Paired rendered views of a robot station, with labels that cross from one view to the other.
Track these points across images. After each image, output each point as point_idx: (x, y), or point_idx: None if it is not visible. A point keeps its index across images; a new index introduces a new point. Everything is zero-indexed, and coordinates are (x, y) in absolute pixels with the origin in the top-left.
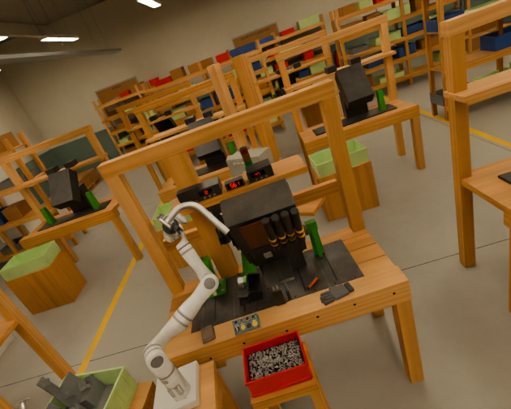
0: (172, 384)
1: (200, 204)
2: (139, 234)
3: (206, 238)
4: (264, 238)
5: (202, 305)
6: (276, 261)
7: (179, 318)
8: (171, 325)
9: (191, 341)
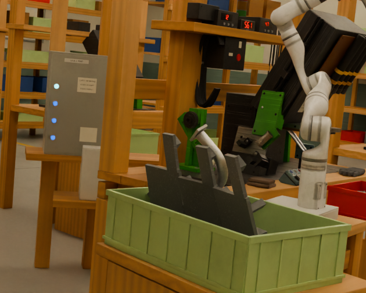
0: (325, 175)
1: (223, 27)
2: (126, 40)
3: (184, 90)
4: (332, 68)
5: (198, 175)
6: (300, 123)
7: (325, 97)
8: (321, 102)
9: (246, 188)
